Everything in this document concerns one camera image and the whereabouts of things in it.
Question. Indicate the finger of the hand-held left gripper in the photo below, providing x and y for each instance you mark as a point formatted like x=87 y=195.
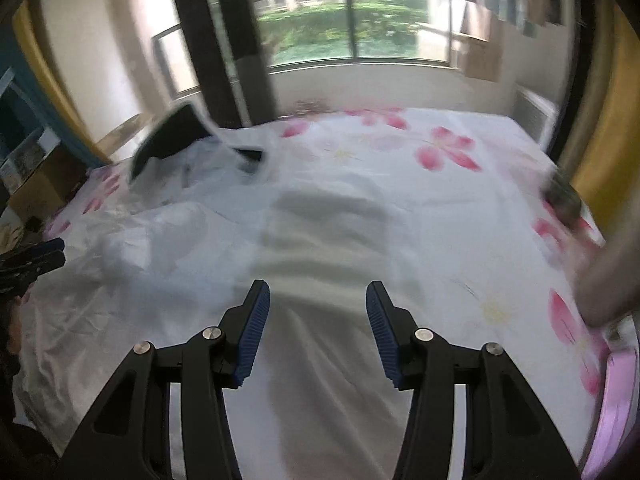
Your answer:
x=30 y=267
x=35 y=249

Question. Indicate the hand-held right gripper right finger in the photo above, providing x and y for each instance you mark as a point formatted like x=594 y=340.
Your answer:
x=382 y=330

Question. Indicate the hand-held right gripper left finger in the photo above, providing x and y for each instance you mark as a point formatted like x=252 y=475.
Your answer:
x=252 y=330

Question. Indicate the white garment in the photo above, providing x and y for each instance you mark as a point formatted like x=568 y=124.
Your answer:
x=210 y=260

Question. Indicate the pink floral bed sheet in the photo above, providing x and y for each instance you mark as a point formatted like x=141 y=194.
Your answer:
x=440 y=200

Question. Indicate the round yellow stool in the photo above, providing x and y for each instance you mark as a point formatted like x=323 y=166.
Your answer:
x=120 y=132

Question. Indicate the dark flat object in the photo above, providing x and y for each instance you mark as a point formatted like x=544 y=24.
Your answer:
x=167 y=140

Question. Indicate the dark furry bundle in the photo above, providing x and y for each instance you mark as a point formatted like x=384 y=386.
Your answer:
x=562 y=195

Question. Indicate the steel thermos flask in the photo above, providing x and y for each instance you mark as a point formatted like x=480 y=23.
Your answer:
x=607 y=275

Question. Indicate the cardboard box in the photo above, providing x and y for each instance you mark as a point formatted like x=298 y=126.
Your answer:
x=480 y=50

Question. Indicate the yellow curtain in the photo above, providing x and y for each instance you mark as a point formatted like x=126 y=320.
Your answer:
x=607 y=130

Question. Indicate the balcony railing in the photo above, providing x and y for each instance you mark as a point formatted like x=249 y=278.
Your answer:
x=345 y=22

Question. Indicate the white wall heater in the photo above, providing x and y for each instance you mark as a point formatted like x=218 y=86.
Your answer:
x=535 y=112

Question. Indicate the black door frame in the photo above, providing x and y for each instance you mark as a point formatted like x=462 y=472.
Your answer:
x=220 y=40

